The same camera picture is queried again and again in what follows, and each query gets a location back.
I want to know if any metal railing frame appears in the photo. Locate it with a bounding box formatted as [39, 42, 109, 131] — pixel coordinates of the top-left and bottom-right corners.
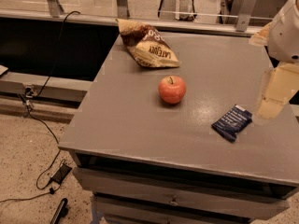
[0, 0, 272, 34]

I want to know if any grey drawer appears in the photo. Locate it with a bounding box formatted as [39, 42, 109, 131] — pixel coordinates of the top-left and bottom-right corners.
[92, 196, 247, 224]
[73, 168, 289, 220]

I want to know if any grey drawer cabinet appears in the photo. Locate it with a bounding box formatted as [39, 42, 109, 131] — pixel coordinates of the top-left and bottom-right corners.
[60, 33, 299, 222]

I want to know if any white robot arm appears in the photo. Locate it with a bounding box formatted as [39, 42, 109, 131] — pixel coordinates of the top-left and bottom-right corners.
[255, 0, 299, 119]

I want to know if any upper grey drawer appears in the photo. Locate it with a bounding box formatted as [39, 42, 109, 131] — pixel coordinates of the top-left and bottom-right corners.
[73, 168, 289, 220]

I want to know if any black oblong device on floor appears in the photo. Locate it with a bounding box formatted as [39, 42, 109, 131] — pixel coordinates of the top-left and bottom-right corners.
[50, 198, 68, 224]

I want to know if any lower grey drawer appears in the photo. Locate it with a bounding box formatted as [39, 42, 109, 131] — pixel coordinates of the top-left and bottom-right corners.
[92, 196, 247, 224]

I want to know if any black power adapter brick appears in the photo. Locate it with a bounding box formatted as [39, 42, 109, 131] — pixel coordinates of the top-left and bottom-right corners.
[50, 163, 72, 184]

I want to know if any grey floor ledge beam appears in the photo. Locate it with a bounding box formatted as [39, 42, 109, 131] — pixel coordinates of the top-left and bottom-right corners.
[0, 72, 93, 102]

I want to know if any red apple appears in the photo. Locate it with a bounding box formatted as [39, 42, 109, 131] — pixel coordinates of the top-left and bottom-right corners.
[158, 76, 187, 105]

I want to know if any dark blue snack packet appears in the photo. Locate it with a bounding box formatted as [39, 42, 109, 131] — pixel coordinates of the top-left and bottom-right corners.
[211, 105, 252, 143]

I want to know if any brown and cream chip bag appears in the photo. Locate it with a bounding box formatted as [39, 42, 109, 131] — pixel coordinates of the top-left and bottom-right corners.
[117, 19, 180, 68]

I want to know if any black floor cable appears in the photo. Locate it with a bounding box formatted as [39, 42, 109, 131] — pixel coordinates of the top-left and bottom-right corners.
[0, 10, 82, 203]

